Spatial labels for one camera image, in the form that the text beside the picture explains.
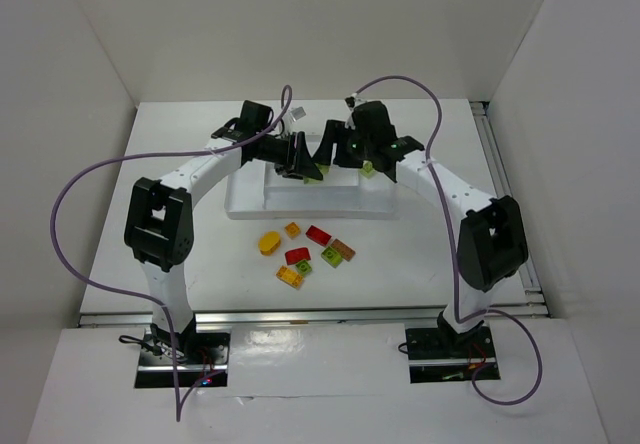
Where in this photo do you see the light green lego block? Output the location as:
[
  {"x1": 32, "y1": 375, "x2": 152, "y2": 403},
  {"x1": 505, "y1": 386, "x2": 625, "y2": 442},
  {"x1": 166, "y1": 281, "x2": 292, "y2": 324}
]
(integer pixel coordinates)
[{"x1": 360, "y1": 161, "x2": 376, "y2": 179}]

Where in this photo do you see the light green tall lego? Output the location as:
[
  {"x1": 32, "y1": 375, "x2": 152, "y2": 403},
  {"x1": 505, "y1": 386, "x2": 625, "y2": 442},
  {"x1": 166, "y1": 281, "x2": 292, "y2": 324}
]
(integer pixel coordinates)
[{"x1": 303, "y1": 164, "x2": 330, "y2": 185}]

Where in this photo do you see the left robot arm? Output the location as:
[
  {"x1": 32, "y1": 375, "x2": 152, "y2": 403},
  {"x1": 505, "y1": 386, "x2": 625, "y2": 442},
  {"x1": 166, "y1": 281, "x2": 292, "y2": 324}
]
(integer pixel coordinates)
[{"x1": 124, "y1": 101, "x2": 322, "y2": 355}]

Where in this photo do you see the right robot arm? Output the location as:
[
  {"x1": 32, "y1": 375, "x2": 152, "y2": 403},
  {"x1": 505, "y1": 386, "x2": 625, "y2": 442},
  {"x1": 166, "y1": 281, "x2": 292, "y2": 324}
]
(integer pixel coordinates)
[{"x1": 323, "y1": 96, "x2": 529, "y2": 346}]

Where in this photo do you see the white divided sorting tray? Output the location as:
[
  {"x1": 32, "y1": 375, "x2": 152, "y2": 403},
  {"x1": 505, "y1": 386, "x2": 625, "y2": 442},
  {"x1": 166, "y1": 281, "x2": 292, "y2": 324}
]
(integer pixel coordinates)
[{"x1": 224, "y1": 160, "x2": 397, "y2": 220}]

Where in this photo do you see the small orange square lego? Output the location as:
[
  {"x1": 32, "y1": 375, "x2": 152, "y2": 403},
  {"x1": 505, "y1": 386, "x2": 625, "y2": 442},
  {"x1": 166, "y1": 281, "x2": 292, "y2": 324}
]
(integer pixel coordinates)
[{"x1": 284, "y1": 222, "x2": 301, "y2": 239}]

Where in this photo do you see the red rectangular lego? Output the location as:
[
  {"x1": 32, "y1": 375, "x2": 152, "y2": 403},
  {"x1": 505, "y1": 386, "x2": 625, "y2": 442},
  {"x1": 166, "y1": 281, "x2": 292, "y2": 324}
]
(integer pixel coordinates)
[{"x1": 305, "y1": 225, "x2": 332, "y2": 246}]

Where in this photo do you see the yellow oval lego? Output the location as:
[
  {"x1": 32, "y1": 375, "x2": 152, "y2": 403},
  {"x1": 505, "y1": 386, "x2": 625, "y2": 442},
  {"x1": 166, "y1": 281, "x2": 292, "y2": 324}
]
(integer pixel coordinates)
[{"x1": 258, "y1": 231, "x2": 282, "y2": 256}]

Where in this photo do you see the red curved lego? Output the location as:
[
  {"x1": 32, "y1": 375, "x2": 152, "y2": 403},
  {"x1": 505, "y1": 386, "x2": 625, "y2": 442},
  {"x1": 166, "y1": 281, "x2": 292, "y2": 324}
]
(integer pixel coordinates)
[{"x1": 284, "y1": 247, "x2": 311, "y2": 265}]

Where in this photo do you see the green lego block right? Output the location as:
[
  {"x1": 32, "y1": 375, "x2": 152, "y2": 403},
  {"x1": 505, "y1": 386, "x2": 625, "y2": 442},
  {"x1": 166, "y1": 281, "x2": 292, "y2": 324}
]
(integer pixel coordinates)
[{"x1": 321, "y1": 245, "x2": 344, "y2": 268}]

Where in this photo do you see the brown flat lego plate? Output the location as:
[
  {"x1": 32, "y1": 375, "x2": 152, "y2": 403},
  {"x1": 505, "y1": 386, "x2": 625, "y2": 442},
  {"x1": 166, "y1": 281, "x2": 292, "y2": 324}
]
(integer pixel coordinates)
[{"x1": 331, "y1": 239, "x2": 356, "y2": 261}]

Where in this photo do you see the small green lego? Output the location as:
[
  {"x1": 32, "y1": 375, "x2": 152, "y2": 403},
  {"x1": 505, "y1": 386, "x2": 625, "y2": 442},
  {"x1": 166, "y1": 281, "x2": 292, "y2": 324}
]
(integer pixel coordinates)
[{"x1": 294, "y1": 259, "x2": 313, "y2": 277}]

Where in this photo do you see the orange flat lego plate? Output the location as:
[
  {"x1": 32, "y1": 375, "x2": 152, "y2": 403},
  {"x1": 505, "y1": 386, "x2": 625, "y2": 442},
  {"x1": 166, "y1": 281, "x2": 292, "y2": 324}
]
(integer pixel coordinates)
[{"x1": 275, "y1": 266, "x2": 304, "y2": 289}]

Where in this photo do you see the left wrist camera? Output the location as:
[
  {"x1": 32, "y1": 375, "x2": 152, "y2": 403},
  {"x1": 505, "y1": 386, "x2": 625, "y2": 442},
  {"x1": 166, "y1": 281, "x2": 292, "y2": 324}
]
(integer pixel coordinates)
[{"x1": 289, "y1": 107, "x2": 306, "y2": 121}]

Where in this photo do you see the front aluminium rail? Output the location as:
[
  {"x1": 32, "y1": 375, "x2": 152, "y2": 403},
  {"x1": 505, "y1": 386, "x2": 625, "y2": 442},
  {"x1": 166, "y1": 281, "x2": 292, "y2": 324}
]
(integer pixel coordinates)
[{"x1": 77, "y1": 303, "x2": 551, "y2": 330}]

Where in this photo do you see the aluminium rail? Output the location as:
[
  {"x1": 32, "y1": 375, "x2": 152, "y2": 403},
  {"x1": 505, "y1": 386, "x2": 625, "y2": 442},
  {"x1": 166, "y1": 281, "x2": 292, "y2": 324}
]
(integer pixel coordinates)
[
  {"x1": 77, "y1": 303, "x2": 551, "y2": 330},
  {"x1": 469, "y1": 99, "x2": 546, "y2": 305}
]

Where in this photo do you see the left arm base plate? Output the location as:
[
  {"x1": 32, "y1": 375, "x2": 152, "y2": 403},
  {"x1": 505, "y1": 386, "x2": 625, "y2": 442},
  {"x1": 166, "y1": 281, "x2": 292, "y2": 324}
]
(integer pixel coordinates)
[{"x1": 118, "y1": 331, "x2": 231, "y2": 389}]

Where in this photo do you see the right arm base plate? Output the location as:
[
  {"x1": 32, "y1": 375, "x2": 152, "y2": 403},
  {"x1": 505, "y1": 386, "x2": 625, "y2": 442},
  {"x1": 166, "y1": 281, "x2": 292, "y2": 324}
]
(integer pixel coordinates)
[{"x1": 397, "y1": 326, "x2": 501, "y2": 384}]

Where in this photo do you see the right side aluminium rail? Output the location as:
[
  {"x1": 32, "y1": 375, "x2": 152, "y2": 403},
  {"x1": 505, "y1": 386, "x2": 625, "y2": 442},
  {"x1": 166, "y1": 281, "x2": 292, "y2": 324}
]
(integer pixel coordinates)
[{"x1": 469, "y1": 99, "x2": 546, "y2": 305}]

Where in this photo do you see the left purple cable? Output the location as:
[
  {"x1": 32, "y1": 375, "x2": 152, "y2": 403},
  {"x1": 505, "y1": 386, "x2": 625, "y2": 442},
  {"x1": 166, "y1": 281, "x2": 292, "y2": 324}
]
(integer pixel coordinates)
[{"x1": 48, "y1": 83, "x2": 294, "y2": 424}]

